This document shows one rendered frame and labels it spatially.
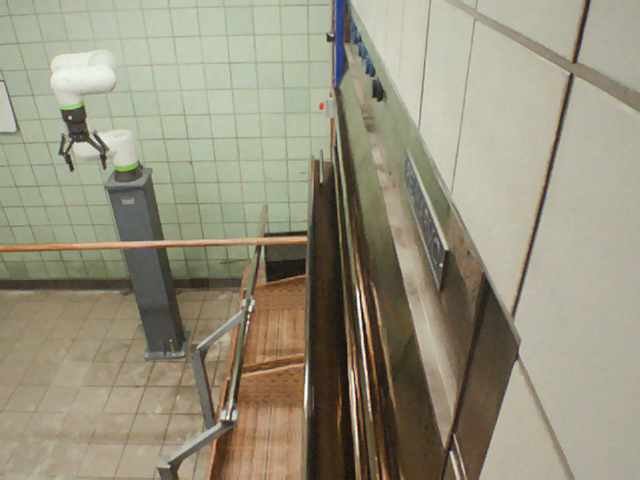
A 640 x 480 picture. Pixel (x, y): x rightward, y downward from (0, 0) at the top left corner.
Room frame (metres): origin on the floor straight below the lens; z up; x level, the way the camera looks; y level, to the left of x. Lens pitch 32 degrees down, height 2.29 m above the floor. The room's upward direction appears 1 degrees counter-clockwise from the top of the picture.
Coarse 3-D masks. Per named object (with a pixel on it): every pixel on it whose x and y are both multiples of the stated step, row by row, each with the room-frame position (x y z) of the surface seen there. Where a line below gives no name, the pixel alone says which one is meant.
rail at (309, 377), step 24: (312, 168) 1.92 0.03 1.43; (312, 192) 1.70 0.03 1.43; (312, 216) 1.51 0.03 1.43; (312, 240) 1.36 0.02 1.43; (312, 264) 1.23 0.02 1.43; (312, 288) 1.11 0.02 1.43; (312, 312) 1.01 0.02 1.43; (312, 336) 0.92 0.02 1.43; (312, 360) 0.84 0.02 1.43; (312, 384) 0.76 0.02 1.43; (312, 408) 0.70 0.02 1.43; (312, 432) 0.64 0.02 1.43; (312, 456) 0.58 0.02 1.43
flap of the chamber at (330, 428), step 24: (336, 216) 1.57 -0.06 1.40; (336, 240) 1.41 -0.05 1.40; (336, 264) 1.27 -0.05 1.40; (336, 288) 1.15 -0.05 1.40; (336, 312) 1.04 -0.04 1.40; (336, 336) 0.95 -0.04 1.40; (336, 360) 0.86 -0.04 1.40; (336, 384) 0.79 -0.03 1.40; (336, 408) 0.72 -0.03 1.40; (336, 432) 0.66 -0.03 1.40; (336, 456) 0.60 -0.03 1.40
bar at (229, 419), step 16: (256, 256) 1.65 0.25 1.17; (256, 272) 1.55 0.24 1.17; (240, 320) 1.36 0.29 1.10; (240, 336) 1.19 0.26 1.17; (192, 352) 1.35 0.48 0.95; (240, 352) 1.12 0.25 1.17; (192, 368) 1.34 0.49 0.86; (240, 368) 1.06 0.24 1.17; (208, 384) 1.37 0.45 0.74; (208, 400) 1.35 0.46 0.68; (208, 416) 1.35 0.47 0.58; (224, 416) 0.88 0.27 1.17; (208, 432) 0.89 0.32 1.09; (224, 432) 0.88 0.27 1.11; (192, 448) 0.88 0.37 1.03; (160, 464) 0.87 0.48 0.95; (176, 464) 0.88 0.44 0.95
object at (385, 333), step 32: (352, 96) 1.65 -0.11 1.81; (352, 128) 1.43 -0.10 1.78; (352, 160) 1.26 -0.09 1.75; (352, 192) 1.12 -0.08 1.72; (352, 224) 0.95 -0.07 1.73; (384, 224) 0.79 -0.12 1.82; (352, 256) 0.82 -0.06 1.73; (384, 256) 0.72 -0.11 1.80; (384, 288) 0.65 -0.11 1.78; (384, 320) 0.59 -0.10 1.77; (384, 352) 0.54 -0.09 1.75; (416, 352) 0.46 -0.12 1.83; (384, 384) 0.49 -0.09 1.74; (416, 384) 0.42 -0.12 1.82; (384, 416) 0.44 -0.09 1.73; (416, 416) 0.38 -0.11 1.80; (384, 448) 0.39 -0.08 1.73; (416, 448) 0.35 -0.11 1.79
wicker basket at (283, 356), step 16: (256, 288) 2.00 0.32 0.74; (272, 288) 2.00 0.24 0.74; (288, 288) 2.01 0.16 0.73; (304, 288) 2.01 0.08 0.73; (240, 304) 1.89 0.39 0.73; (256, 304) 2.01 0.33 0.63; (272, 304) 2.01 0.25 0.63; (288, 304) 2.01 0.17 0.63; (304, 304) 2.01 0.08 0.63; (256, 320) 1.93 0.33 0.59; (272, 320) 1.93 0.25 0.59; (288, 320) 1.93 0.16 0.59; (256, 336) 1.81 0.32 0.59; (272, 336) 1.81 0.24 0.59; (288, 336) 1.81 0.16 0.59; (256, 352) 1.70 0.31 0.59; (272, 352) 1.70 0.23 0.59; (288, 352) 1.70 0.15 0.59; (256, 368) 1.47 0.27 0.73; (272, 368) 1.47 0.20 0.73
